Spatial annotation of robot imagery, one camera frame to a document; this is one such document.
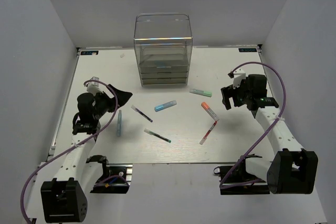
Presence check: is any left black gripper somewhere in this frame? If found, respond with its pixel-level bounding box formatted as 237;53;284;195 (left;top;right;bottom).
93;84;133;120

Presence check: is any orange highlighter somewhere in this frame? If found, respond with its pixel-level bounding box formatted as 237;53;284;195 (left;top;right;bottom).
201;102;219;121

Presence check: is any green highlighter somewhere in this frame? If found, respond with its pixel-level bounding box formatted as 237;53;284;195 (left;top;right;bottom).
190;89;212;97

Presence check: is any blue highlighter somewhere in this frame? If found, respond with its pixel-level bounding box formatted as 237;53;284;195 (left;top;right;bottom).
154;100;177;112

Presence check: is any clear plastic drawer organizer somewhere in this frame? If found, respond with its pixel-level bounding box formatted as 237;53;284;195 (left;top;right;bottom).
133;13;193;87

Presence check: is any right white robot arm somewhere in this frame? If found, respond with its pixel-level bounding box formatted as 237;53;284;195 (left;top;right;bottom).
219;71;318;194

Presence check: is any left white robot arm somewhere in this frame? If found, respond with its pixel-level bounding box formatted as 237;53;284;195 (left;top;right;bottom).
40;83;132;223

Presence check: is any purple pen refill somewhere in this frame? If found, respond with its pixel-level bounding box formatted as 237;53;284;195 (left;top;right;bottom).
131;105;153;122

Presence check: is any light blue pen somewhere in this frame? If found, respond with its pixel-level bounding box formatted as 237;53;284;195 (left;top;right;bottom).
117;110;122;137

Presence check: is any red pen refill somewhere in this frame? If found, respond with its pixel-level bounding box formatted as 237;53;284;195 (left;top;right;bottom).
199;121;217;145

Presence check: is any green pen refill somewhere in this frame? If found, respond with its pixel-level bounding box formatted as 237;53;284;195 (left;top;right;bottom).
144;129;171;143

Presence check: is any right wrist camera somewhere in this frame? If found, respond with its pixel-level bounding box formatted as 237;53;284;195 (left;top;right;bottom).
228;68;246;89

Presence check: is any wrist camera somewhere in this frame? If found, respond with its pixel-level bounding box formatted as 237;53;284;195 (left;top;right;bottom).
228;68;246;89
84;77;103;96

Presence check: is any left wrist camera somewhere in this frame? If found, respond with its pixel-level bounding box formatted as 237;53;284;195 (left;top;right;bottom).
84;77;103;96

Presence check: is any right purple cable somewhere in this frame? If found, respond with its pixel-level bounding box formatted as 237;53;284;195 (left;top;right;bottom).
219;61;287;189

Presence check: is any purple cable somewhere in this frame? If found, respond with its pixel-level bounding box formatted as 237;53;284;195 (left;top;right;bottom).
20;82;120;223
219;61;287;189

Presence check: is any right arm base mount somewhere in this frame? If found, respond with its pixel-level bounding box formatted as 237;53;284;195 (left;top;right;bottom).
220;154;271;196

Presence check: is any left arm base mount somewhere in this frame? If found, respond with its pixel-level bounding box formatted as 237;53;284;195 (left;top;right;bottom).
86;155;133;194

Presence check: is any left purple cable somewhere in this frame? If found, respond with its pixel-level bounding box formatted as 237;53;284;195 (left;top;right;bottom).
20;82;120;223

